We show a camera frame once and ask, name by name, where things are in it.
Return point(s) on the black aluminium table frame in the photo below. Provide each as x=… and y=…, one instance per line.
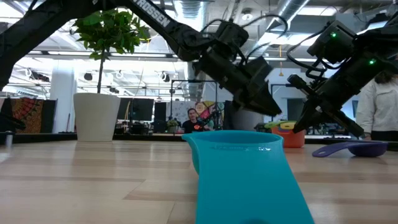
x=140, y=137

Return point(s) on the orange patterned wall art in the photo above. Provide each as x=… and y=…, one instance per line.
x=29, y=107

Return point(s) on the white plant pot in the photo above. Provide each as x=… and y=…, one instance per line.
x=96, y=118

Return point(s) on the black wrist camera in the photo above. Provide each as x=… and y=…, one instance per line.
x=334, y=43
x=231, y=35

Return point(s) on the small potted plant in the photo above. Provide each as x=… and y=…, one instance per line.
x=173, y=124

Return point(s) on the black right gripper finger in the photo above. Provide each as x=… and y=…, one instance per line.
x=342, y=121
x=309, y=116

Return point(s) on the black stand frame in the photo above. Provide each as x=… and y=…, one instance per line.
x=278, y=84
x=183, y=81

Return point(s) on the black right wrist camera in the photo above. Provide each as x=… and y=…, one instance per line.
x=334, y=43

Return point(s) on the black computer monitor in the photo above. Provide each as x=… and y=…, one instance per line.
x=124, y=109
x=143, y=109

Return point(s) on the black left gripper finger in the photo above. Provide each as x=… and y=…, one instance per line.
x=239, y=104
x=261, y=93

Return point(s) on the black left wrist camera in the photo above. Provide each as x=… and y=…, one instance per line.
x=231, y=35

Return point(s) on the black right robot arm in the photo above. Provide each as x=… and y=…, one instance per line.
x=385, y=46

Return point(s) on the silver ventilation duct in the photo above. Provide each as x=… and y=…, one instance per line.
x=295, y=9
x=189, y=7

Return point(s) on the green leafy plant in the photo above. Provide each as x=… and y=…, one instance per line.
x=109, y=31

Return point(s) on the teal measuring cup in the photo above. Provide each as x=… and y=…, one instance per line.
x=245, y=180

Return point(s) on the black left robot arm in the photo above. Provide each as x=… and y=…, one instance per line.
x=37, y=28

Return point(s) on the yellow measuring cup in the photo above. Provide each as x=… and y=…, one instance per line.
x=289, y=126

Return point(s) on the small indigo measuring cup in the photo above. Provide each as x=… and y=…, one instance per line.
x=368, y=150

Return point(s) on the green measuring cup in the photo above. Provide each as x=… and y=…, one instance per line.
x=272, y=124

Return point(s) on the person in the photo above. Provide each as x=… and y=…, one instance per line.
x=191, y=119
x=377, y=109

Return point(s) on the black rectangular panel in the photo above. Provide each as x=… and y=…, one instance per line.
x=160, y=111

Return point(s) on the colourful wall mural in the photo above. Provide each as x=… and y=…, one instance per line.
x=206, y=109

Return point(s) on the large grey cylinder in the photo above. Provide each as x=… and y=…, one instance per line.
x=248, y=121

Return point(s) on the long ceiling light strip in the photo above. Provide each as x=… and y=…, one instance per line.
x=140, y=55

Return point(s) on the orange measuring cup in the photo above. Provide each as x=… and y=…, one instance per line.
x=292, y=140

